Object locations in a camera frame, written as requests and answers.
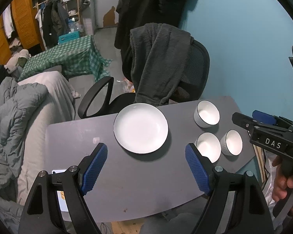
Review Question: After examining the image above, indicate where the white ribbed bowl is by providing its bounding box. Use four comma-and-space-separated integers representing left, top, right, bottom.
195, 132, 221, 163

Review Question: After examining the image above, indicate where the large white bowl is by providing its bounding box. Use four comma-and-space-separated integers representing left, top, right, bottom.
194, 100, 220, 128

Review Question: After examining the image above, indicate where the white plate black rim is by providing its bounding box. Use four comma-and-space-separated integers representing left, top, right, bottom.
113, 103, 169, 154

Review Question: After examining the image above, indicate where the person's right hand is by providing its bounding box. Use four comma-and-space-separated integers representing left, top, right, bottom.
272, 155, 293, 216

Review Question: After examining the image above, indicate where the white bowl top corner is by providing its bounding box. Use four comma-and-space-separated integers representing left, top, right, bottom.
220, 129, 243, 156

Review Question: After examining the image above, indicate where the black office chair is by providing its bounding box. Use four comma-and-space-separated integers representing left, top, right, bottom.
78, 40, 210, 119

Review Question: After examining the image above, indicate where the grey duvet on bed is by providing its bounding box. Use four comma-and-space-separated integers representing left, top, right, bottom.
0, 76, 50, 193

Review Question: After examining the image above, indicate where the dark grey fleece blanket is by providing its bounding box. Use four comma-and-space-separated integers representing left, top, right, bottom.
129, 22, 195, 107

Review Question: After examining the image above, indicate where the green checkered tablecloth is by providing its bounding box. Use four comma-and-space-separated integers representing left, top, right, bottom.
18, 35, 112, 81

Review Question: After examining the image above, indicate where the black hanging coat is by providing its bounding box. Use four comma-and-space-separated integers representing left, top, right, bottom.
114, 0, 187, 81

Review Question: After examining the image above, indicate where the orange wooden wardrobe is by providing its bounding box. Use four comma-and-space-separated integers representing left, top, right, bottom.
0, 0, 45, 65

